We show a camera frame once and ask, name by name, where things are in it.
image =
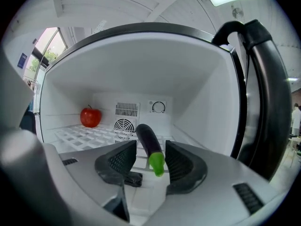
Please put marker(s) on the black mini fridge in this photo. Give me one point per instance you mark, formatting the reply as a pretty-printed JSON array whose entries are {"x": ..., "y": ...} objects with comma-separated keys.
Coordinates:
[{"x": 141, "y": 67}]

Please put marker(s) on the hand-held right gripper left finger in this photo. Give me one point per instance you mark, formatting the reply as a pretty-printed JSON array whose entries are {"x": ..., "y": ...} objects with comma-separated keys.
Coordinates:
[{"x": 94, "y": 159}]

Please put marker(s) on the red apple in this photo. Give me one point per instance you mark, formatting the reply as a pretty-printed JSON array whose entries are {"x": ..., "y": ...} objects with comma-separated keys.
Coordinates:
[{"x": 90, "y": 118}]

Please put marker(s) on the blue wall sign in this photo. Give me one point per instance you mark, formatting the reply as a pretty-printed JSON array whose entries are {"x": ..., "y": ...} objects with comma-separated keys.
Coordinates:
[{"x": 22, "y": 60}]

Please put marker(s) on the wall fan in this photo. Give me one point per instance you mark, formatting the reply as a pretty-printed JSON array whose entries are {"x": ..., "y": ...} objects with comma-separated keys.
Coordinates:
[{"x": 237, "y": 11}]

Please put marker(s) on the purple eggplant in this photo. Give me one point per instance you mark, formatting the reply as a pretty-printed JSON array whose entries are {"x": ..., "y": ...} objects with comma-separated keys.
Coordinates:
[{"x": 148, "y": 140}]

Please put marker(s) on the large glass window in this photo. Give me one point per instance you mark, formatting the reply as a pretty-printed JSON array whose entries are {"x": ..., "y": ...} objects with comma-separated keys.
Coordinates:
[{"x": 47, "y": 48}]

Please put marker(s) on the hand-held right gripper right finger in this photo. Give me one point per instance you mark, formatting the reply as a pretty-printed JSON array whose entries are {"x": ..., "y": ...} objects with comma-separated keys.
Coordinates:
[{"x": 211, "y": 185}]

